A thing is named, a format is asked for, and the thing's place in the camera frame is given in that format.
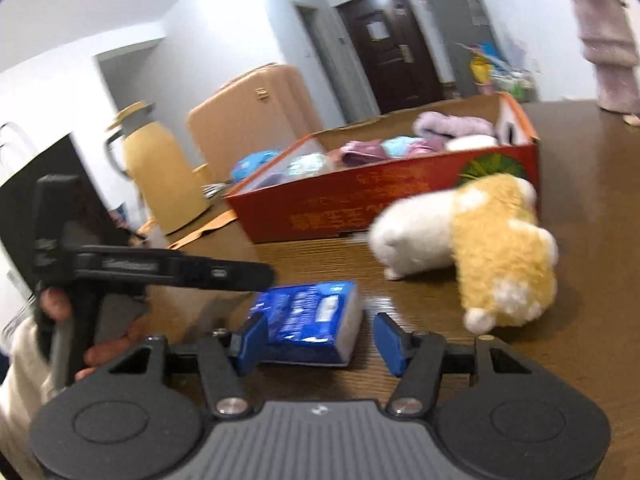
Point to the peach ribbed suitcase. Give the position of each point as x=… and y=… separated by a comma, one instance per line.
x=250, y=110

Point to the yellow thermos jug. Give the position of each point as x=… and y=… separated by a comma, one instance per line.
x=160, y=175

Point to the yellow and white plush toy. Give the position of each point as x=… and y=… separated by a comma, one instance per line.
x=500, y=240

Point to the clear plastic container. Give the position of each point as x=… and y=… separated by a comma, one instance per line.
x=515, y=85

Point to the red cardboard box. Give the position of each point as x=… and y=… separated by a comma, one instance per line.
x=350, y=210

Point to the person's left forearm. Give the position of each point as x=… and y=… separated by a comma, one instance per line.
x=20, y=385

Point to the dark brown door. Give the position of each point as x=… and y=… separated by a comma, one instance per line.
x=390, y=70

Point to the blue wet wipes pack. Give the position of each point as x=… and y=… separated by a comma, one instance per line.
x=255, y=162

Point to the clear bag of cotton pads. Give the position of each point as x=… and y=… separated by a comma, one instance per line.
x=310, y=164

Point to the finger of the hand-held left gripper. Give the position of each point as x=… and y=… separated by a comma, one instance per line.
x=220, y=274

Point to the mauve knitted vase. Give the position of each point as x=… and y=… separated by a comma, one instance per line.
x=607, y=50

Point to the blue tissue pack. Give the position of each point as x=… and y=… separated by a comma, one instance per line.
x=310, y=310

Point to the grey refrigerator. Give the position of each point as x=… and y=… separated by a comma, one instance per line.
x=460, y=20

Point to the person's left hand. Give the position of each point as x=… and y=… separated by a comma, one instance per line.
x=110, y=347

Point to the yellow cup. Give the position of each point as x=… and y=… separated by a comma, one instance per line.
x=481, y=72

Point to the mauve satin cloth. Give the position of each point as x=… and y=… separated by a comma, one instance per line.
x=362, y=152

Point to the metal fork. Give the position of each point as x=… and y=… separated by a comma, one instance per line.
x=215, y=190

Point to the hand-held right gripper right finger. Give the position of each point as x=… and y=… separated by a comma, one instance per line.
x=390, y=345

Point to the lavender fuzzy sock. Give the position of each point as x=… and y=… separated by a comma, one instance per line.
x=440, y=125

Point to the light blue soft item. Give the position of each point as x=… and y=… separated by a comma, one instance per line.
x=397, y=147

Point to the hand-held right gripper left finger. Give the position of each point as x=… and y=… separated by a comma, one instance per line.
x=252, y=340

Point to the dark flat panel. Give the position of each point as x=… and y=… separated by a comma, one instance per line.
x=25, y=200

